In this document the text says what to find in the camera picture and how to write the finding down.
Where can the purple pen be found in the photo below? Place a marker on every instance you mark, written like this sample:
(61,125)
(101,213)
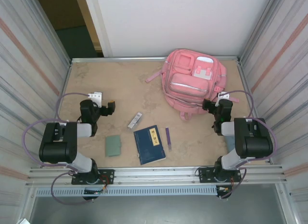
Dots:
(168,138)

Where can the aluminium rail with arm bases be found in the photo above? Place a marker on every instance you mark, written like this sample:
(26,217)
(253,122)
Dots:
(156,172)

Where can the aluminium table edge rail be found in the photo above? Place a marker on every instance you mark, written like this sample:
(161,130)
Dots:
(120,59)

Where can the dark blue book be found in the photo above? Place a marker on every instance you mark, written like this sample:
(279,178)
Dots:
(150,147)

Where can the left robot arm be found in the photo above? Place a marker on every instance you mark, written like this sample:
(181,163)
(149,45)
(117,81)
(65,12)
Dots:
(57,147)

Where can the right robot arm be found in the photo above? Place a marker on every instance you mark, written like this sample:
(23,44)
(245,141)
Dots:
(255,142)

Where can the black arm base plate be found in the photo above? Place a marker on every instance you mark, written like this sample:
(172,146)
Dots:
(108,173)
(204,173)

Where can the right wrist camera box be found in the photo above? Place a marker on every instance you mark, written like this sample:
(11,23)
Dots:
(223,96)

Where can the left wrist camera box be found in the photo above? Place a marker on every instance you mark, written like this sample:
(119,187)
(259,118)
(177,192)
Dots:
(96,96)

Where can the green wallet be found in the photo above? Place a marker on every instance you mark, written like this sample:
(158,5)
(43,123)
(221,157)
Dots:
(113,146)

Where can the pink backpack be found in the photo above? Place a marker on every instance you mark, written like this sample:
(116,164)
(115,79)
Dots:
(190,89)

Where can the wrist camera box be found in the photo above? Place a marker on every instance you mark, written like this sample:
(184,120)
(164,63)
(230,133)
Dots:
(96,96)
(223,96)

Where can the small silver white box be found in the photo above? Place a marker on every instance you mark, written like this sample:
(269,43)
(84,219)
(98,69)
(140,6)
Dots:
(134,121)

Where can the white door frame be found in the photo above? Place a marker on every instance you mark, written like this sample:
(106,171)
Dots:
(98,24)

